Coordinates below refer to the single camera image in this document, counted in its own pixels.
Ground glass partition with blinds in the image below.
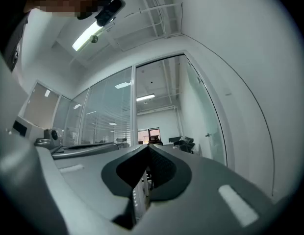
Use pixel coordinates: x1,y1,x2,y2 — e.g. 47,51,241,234
79,66,133,148

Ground pale green door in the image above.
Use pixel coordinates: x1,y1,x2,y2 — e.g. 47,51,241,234
184,54,228,167

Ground black office chair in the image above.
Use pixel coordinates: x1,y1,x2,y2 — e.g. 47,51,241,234
116,137,131,148

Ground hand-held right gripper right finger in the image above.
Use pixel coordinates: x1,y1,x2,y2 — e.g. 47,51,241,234
138,144,280,235

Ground clear glass partition panel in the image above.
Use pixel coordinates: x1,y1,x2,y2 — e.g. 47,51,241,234
52,88,90,146

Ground person's black jacket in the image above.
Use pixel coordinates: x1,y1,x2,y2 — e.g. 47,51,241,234
1,10,29,73

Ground white ceiling cable tray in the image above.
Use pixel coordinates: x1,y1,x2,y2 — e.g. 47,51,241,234
136,0,182,39

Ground long ceiling light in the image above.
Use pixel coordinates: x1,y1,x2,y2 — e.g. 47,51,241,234
136,93,156,102
72,20,104,52

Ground thin black wall cable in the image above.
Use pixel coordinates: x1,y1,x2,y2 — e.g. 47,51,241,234
179,1,276,197

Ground brown-backed glass panel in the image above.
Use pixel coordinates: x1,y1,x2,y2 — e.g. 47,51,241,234
23,82,61,130

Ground black head-worn camera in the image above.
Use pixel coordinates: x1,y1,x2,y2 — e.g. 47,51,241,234
95,0,127,27

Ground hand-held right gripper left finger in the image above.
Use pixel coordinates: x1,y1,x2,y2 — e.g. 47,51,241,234
35,144,151,230

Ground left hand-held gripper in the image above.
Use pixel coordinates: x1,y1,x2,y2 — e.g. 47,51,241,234
11,115,119,160

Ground large office window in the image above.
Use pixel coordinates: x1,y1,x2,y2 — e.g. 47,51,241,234
137,128,163,144

